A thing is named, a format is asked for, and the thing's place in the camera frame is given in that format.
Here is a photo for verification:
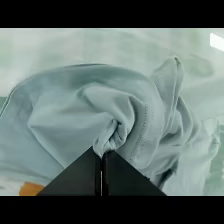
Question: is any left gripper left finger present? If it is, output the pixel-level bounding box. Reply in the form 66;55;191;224
36;146;102;197

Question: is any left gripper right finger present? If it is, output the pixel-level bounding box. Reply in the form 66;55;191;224
101;150;167;197

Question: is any pale blue T-shirt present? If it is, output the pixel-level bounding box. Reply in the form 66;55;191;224
0;55;223;197

